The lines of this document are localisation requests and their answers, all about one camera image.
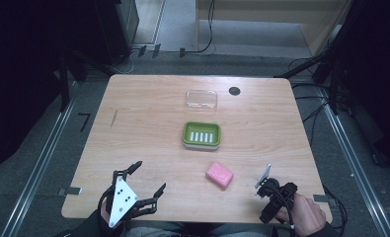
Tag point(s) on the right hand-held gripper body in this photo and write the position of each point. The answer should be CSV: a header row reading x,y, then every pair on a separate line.
x,y
274,194

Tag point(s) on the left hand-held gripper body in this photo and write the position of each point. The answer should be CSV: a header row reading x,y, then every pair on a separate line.
x,y
121,200

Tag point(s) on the pink soap bar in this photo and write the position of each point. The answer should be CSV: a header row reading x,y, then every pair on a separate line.
x,y
219,175

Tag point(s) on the green soap dish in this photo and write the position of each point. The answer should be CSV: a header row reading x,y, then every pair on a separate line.
x,y
201,135

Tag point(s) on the clear plastic lid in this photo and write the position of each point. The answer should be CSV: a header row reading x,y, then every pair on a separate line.
x,y
201,99

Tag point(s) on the person's left hand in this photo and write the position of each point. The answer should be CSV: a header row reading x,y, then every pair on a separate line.
x,y
104,216

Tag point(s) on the person's right hand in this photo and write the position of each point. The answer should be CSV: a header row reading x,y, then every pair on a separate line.
x,y
306,214

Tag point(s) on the grey tape piece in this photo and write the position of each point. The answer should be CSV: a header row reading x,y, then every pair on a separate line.
x,y
321,198
70,191

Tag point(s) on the black angled floor tape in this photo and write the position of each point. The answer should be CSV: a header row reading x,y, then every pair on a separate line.
x,y
86,121

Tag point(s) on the black metal stand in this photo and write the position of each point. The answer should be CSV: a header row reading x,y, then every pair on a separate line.
x,y
63,82

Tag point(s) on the black round table grommet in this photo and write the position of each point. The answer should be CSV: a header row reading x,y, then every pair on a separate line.
x,y
234,91

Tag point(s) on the black tripod stand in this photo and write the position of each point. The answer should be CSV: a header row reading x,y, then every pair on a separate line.
x,y
330,72

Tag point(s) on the black cabinet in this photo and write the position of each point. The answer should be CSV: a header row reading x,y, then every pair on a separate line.
x,y
116,29

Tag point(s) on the light wooden partition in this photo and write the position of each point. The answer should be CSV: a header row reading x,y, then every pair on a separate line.
x,y
265,10

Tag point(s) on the metal floor rail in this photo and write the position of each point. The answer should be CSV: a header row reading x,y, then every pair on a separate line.
x,y
44,154
353,164

